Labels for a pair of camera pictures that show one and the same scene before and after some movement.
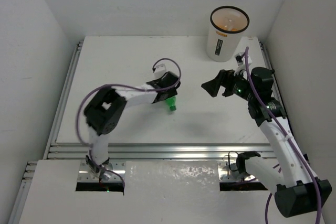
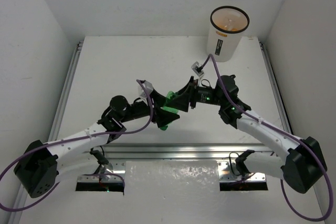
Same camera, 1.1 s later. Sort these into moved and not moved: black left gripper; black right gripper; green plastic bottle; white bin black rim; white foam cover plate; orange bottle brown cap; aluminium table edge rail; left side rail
Moved: black right gripper; black left gripper; green plastic bottle
Not moved: aluminium table edge rail; orange bottle brown cap; left side rail; white foam cover plate; white bin black rim
